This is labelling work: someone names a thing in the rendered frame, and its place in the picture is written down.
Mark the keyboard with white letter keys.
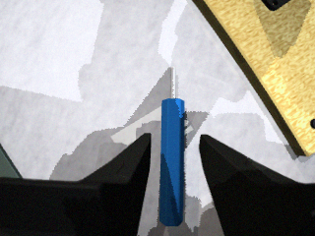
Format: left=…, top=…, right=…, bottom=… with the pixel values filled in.
left=0, top=143, right=24, bottom=178

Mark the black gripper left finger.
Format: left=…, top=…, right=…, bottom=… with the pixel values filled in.
left=0, top=133, right=152, bottom=236

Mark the blue stylus with white tip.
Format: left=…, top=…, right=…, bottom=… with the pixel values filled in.
left=159, top=66, right=185, bottom=226

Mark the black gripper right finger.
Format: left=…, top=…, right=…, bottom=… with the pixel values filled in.
left=199, top=134, right=315, bottom=236

